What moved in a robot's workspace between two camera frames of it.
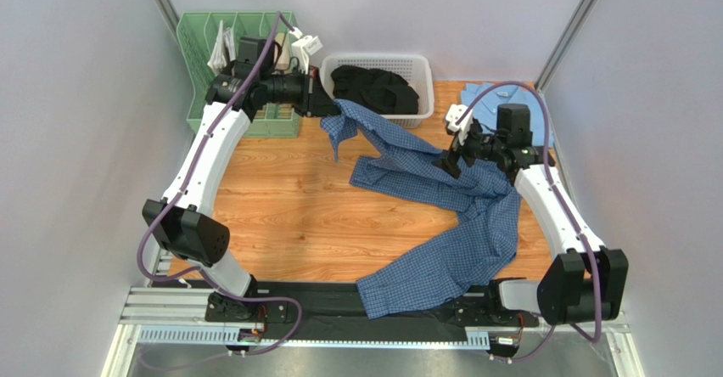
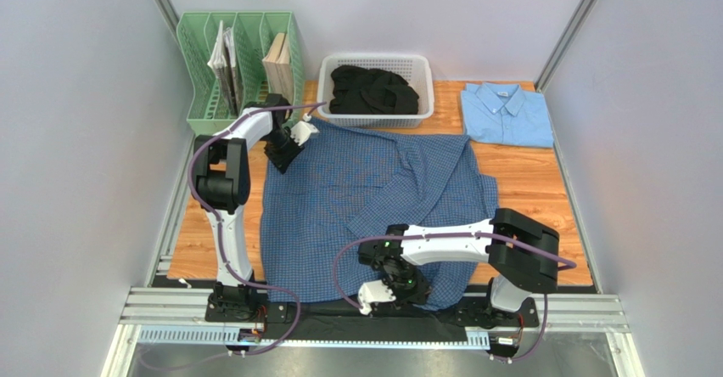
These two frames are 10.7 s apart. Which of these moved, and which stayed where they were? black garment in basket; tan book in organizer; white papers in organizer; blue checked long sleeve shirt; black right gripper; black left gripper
Moved: black right gripper; black left gripper; blue checked long sleeve shirt
Stayed: black garment in basket; tan book in organizer; white papers in organizer
